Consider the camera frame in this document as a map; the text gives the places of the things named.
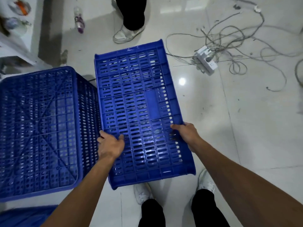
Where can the deep blue plastic crate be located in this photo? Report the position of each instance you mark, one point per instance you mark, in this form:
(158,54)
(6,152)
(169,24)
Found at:
(42,130)

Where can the white shelf unit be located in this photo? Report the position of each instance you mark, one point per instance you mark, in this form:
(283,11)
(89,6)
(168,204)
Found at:
(16,51)

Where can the white power strip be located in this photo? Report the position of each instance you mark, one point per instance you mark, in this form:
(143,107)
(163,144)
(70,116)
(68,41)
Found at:
(205,59)

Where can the person's right forearm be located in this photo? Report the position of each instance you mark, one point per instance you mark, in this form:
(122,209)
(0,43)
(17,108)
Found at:
(241,186)

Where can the clear plastic bottle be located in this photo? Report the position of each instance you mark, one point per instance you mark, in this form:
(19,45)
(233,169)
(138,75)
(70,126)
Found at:
(79,20)

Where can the person's left forearm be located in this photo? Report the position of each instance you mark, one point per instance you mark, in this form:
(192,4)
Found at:
(80,196)

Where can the person's left hand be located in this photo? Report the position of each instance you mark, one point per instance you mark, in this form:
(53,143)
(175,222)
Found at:
(110,147)

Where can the white plug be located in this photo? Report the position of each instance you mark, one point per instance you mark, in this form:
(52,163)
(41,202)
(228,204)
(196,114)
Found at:
(257,8)

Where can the person's right thumb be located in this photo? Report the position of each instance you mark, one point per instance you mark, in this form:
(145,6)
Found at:
(177,127)

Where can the plate with orange food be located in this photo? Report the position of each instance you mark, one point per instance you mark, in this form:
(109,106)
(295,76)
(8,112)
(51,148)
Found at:
(20,7)

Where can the person's right black trouser leg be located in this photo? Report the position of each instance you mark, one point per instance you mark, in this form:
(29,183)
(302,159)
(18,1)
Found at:
(206,210)

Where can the clear glass bowl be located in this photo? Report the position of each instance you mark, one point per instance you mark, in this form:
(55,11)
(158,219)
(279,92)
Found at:
(16,25)

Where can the person's right white shoe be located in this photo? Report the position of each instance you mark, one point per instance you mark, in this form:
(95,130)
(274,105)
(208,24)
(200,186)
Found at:
(206,182)

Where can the person's left white shoe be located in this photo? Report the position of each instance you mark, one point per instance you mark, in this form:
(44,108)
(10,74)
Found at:
(142,193)

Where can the person's black trouser leg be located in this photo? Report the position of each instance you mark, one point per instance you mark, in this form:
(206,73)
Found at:
(151,213)
(206,210)

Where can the shallow blue plastic crate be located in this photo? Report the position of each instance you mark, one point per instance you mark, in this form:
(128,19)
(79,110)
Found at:
(137,103)

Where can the person's left black trouser leg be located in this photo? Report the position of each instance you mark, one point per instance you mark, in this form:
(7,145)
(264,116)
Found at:
(151,213)

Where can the person's left thumb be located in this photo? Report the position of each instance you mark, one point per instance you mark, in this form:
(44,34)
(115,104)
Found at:
(121,140)

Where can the person's white shoe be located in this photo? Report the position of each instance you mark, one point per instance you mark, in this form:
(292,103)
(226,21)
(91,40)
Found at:
(142,193)
(125,34)
(206,182)

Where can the person's right hand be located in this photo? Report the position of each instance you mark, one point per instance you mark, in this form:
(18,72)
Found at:
(189,134)

